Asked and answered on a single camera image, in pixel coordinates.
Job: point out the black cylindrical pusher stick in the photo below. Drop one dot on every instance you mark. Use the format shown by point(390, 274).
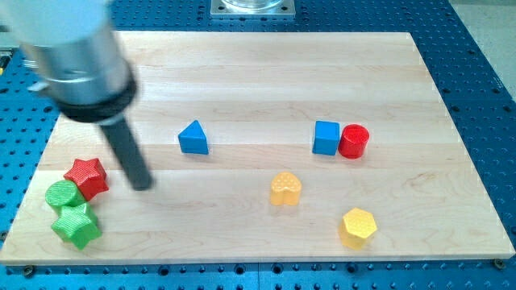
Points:
point(126, 150)

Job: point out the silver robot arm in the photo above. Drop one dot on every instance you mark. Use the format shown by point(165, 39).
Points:
point(72, 47)

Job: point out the red star block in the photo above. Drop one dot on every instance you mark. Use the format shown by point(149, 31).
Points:
point(89, 176)

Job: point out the green star block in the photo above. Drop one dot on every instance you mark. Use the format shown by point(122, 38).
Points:
point(78, 225)

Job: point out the blue cube block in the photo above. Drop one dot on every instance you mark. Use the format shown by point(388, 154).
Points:
point(326, 138)

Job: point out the blue triangle block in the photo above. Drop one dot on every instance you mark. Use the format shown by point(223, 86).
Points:
point(193, 140)

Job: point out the green cylinder block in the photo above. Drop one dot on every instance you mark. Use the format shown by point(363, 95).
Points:
point(63, 193)

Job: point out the wooden board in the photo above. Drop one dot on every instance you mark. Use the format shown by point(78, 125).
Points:
point(257, 97)

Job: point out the yellow heart block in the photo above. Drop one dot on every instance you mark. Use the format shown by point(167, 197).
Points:
point(285, 189)

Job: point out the red cylinder block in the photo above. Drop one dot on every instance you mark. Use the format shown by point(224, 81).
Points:
point(353, 141)

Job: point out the yellow hexagon block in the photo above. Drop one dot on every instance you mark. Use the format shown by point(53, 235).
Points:
point(356, 228)

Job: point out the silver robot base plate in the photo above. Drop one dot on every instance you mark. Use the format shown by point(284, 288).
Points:
point(252, 9)

